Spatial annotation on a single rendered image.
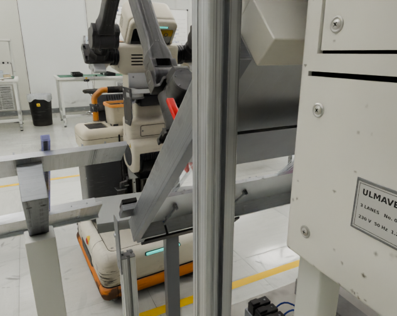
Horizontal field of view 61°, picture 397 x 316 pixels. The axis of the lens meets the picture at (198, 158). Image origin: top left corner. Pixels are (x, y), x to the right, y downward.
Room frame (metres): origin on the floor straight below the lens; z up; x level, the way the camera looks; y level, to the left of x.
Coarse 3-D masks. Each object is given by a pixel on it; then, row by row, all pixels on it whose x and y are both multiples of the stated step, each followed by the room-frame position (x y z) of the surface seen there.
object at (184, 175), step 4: (192, 164) 0.70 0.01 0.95; (192, 168) 0.72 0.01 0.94; (184, 172) 0.74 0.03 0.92; (188, 172) 0.73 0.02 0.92; (180, 176) 0.76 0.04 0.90; (184, 176) 0.75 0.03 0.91; (180, 180) 0.76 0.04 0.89; (184, 180) 0.77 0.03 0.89; (176, 184) 0.78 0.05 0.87; (180, 184) 0.78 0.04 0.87; (172, 188) 0.81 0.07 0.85; (176, 188) 0.80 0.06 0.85
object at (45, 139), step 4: (40, 136) 0.54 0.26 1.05; (44, 136) 0.54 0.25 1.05; (48, 136) 0.54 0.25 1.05; (44, 140) 0.53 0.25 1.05; (48, 140) 0.54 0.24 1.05; (44, 144) 0.54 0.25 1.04; (48, 144) 0.54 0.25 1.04; (44, 148) 0.55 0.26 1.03; (48, 148) 0.55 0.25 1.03; (44, 172) 0.62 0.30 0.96; (48, 172) 0.63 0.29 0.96; (48, 176) 0.64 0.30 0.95; (48, 180) 0.65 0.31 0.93; (48, 184) 0.67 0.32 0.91; (48, 188) 0.69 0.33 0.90; (48, 192) 0.71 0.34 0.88
